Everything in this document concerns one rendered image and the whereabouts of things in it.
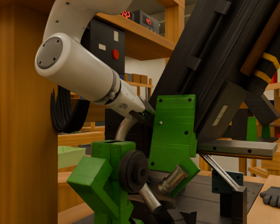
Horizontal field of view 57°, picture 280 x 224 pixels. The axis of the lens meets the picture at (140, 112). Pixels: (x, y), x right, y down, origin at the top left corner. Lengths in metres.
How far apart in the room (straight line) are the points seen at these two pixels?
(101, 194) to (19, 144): 0.36
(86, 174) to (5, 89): 0.40
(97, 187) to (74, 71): 0.20
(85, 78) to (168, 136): 0.31
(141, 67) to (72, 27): 11.47
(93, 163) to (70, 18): 0.28
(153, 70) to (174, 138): 10.96
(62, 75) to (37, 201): 0.44
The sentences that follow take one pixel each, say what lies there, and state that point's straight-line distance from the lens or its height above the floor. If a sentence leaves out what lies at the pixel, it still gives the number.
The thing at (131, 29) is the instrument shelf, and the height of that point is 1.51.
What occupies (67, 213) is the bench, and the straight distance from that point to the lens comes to 0.98.
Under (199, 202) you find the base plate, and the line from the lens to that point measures 1.00.
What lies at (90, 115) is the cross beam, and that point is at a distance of 1.03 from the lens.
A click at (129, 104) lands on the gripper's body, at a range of 0.57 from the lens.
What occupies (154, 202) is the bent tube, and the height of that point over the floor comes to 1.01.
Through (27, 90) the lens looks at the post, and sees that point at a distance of 0.75.
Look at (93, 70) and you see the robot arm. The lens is 0.49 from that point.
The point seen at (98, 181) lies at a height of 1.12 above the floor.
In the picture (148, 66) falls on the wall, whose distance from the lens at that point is 11.80.
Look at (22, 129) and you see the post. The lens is 0.74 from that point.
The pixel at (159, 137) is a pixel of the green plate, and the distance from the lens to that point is 0.71.
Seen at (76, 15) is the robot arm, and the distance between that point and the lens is 0.54.
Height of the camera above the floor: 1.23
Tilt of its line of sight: level
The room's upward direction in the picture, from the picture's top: straight up
